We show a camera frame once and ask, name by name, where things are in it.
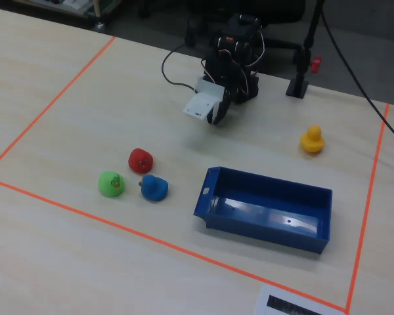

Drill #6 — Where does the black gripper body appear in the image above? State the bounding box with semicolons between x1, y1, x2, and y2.
202;54;241;100

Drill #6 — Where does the green rubber duck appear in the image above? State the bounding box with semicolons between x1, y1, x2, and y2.
98;170;125;198

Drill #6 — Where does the red rubber duck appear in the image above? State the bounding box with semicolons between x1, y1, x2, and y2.
128;148;154;174

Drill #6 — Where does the blue rubber duck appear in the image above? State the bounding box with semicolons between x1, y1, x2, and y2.
138;175;169;201

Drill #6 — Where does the yellow rubber duck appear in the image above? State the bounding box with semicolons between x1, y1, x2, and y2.
299;125;326;154

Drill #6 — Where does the blue plastic box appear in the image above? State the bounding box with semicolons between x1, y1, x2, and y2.
193;166;334;255

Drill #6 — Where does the red clamp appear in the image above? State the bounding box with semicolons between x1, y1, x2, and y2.
309;54;323;74

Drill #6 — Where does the orange tape strip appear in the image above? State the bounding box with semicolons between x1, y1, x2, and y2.
345;103;391;314
0;36;118;175
0;177;349;312

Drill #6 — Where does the metal shelf cart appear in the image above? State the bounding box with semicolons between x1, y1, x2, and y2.
12;0;123;33

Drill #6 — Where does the white paper with black bar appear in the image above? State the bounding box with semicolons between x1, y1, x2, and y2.
255;284;347;315

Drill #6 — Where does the black camera cable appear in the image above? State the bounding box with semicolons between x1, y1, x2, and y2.
161;42;198;91

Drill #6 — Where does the long black cable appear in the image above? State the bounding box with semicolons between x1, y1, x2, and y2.
320;0;394;149

